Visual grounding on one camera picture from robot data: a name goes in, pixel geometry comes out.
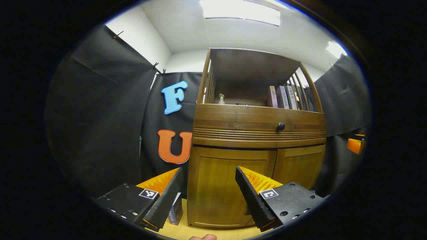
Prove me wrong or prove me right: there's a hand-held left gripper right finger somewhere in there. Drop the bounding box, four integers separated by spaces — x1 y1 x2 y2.
235 166 326 233

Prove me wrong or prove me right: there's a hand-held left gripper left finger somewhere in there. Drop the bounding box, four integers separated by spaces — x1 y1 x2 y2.
95 167 184 233

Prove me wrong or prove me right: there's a wooden cabinet door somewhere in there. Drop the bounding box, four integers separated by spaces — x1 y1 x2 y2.
188 147 277 229
272 144 326 191

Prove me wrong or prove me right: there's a wooden double-door shoe cabinet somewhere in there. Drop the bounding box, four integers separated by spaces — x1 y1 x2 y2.
187 48 327 230

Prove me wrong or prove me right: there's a dark blue small box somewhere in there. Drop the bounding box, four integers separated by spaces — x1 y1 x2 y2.
168 193 183 226

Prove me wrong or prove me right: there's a small ceiling light panel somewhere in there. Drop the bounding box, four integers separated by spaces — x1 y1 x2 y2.
326 41 348 59

